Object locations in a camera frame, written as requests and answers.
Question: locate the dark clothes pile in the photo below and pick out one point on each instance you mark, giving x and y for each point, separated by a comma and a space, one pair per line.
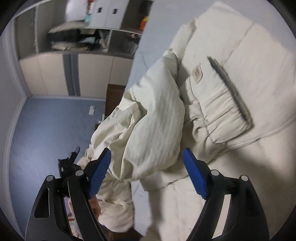
74, 37

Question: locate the grey bed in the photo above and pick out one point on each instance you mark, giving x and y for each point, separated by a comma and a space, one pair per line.
161, 23

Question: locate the white wall socket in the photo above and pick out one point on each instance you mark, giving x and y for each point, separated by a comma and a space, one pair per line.
92, 110

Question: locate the white hooded coat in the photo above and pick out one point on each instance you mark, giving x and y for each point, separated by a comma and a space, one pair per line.
157, 104

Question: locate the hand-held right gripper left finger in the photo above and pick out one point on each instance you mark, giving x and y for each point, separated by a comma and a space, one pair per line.
99, 173

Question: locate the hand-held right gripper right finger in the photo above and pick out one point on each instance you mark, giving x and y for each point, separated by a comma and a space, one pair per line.
195, 173

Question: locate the orange red toy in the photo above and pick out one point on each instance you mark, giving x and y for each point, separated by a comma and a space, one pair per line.
143, 23

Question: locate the white wardrobe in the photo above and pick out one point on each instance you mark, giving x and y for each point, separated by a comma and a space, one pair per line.
57, 74

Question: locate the folded clothes stack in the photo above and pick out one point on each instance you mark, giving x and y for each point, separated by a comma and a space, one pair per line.
130, 44

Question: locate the person's left hand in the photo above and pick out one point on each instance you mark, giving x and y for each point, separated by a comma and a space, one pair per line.
95, 208

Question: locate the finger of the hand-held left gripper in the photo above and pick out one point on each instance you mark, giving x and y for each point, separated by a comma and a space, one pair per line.
75, 154

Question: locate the brown wooden headboard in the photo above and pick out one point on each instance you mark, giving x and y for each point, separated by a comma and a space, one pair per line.
115, 99

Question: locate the white drawer unit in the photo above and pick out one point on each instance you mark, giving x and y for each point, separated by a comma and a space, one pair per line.
108, 14

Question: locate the cream fleece blanket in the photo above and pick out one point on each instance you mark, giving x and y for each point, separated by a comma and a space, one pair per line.
115, 208

